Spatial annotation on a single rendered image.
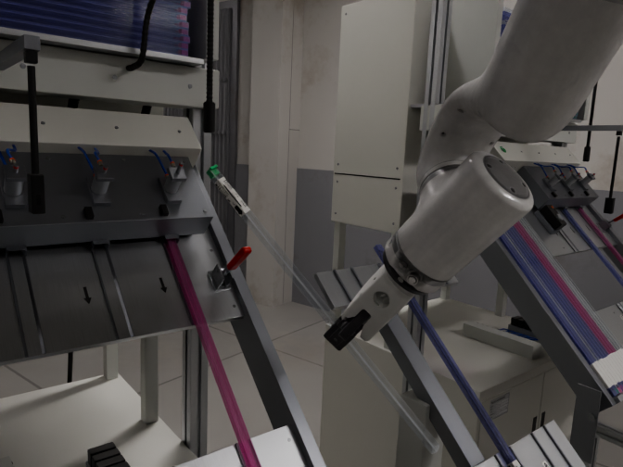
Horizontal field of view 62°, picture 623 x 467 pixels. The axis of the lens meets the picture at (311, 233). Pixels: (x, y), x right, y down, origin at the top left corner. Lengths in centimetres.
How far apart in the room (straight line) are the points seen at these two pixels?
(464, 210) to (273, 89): 352
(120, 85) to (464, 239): 62
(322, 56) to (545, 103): 365
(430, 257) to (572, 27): 26
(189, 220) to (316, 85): 330
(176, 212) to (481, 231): 48
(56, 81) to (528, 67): 68
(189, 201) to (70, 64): 27
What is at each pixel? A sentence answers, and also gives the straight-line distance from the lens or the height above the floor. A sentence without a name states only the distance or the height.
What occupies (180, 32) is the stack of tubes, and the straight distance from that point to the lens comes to 95.
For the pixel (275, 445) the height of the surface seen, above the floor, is 84.
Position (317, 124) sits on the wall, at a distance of 404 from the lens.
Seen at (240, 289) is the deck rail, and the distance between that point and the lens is 85.
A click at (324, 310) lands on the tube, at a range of 72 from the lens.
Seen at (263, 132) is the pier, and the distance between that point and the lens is 405.
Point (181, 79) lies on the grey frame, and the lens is 97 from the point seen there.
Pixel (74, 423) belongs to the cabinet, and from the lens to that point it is 133.
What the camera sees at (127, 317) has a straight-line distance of 77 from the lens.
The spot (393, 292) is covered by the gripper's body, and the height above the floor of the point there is 108.
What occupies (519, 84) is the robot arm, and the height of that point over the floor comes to 130.
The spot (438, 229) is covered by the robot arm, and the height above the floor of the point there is 117.
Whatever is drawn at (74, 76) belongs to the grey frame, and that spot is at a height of 134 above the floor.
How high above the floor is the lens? 124
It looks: 9 degrees down
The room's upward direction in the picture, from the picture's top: 3 degrees clockwise
